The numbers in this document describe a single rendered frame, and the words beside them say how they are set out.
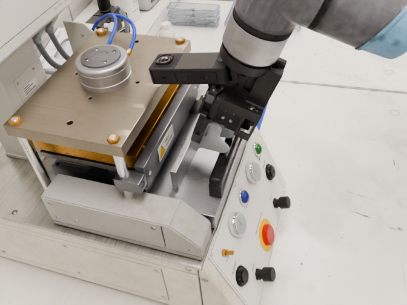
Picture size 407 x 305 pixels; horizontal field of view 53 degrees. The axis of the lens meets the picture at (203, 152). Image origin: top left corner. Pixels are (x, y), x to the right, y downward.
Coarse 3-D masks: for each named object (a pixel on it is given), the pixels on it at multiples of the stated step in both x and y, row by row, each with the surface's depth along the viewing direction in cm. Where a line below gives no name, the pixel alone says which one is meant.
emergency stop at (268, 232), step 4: (268, 224) 78; (264, 228) 77; (268, 228) 77; (272, 228) 79; (264, 232) 76; (268, 232) 77; (272, 232) 78; (264, 236) 76; (268, 236) 77; (272, 236) 78; (264, 240) 76; (268, 240) 76; (272, 240) 78; (268, 244) 77
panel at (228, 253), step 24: (240, 168) 73; (264, 168) 82; (240, 192) 71; (264, 192) 80; (264, 216) 79; (216, 240) 63; (240, 240) 69; (216, 264) 62; (240, 264) 68; (264, 264) 76; (240, 288) 67
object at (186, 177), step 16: (192, 128) 68; (176, 144) 71; (240, 144) 70; (176, 160) 63; (192, 160) 68; (208, 160) 68; (160, 176) 66; (176, 176) 62; (192, 176) 66; (208, 176) 66; (160, 192) 64; (176, 192) 64; (192, 192) 63; (208, 192) 63; (224, 192) 63; (208, 208) 61
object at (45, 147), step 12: (180, 84) 70; (168, 96) 67; (156, 108) 64; (156, 120) 62; (144, 132) 61; (36, 144) 62; (48, 144) 61; (132, 144) 59; (144, 144) 59; (48, 156) 64; (60, 156) 63; (72, 156) 62; (84, 156) 61; (96, 156) 60; (108, 156) 59; (132, 156) 57; (108, 168) 61; (132, 168) 60
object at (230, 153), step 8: (232, 144) 65; (232, 152) 64; (216, 160) 63; (224, 160) 62; (216, 168) 61; (224, 168) 61; (216, 176) 60; (224, 176) 61; (216, 184) 60; (216, 192) 61
